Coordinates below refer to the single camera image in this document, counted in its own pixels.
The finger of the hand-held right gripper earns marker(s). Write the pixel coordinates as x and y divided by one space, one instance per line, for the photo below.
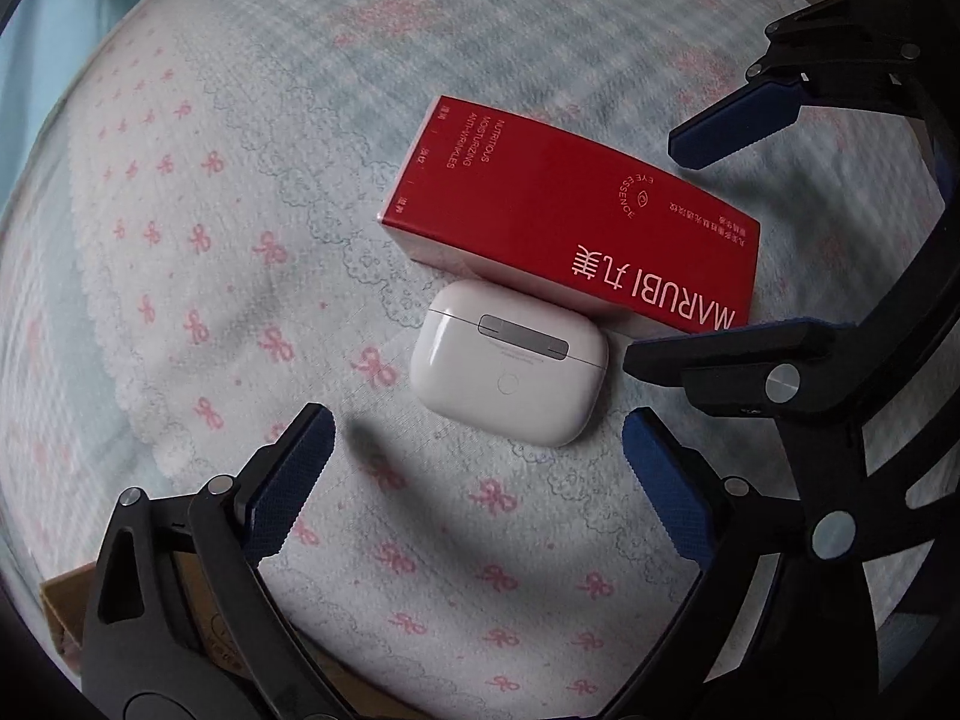
712 375
735 124

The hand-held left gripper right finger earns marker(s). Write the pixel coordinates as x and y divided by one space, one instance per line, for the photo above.
675 495

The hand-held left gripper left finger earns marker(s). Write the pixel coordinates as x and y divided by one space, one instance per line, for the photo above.
292 487

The white earbuds case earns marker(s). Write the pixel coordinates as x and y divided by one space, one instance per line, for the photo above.
502 367

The red carton box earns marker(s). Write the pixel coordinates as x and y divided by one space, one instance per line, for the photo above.
540 202

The cardboard box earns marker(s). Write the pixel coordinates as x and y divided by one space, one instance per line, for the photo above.
67 607

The light blue hanging cloth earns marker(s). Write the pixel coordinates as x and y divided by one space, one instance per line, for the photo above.
45 90

